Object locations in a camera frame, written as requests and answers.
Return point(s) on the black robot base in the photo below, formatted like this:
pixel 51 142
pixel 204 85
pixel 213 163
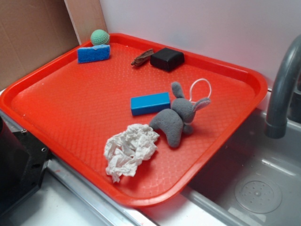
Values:
pixel 23 159

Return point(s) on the crumpled white paper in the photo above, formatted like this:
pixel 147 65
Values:
pixel 127 150

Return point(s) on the red plastic tray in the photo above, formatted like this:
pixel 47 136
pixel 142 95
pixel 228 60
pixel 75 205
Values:
pixel 75 108

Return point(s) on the blue rectangular block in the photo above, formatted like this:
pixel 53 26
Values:
pixel 150 103

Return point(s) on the grey plush bunny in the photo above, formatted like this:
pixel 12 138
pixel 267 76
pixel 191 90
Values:
pixel 177 119

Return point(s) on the black rectangular block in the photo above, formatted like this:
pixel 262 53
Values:
pixel 167 59

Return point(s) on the brown bark piece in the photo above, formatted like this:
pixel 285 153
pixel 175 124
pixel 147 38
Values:
pixel 142 58

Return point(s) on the blue sponge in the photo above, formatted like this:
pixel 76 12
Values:
pixel 94 53

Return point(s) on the green crochet ball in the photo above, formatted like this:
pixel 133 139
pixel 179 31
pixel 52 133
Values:
pixel 100 37

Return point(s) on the wooden board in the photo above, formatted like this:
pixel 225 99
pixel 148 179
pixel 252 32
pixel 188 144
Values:
pixel 86 16

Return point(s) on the grey plastic sink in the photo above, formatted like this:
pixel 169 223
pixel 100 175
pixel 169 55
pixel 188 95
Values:
pixel 252 180

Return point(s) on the grey sink faucet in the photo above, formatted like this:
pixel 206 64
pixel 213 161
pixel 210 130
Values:
pixel 285 98

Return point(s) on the brown cardboard panel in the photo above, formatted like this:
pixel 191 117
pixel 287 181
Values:
pixel 32 33

